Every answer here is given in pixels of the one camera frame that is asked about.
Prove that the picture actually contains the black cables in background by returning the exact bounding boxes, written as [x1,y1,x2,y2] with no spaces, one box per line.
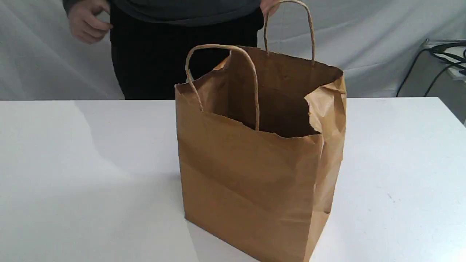
[396,41,466,98]

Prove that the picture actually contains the person's dark clothed torso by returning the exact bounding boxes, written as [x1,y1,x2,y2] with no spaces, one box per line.
[63,0,264,100]

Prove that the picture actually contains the person's right hand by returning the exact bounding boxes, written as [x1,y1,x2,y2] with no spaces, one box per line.
[68,0,113,44]

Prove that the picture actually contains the brown paper bag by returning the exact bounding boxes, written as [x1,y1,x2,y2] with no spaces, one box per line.
[175,0,347,262]

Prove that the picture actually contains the person's left hand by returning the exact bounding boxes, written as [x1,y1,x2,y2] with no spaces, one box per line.
[260,0,280,18]

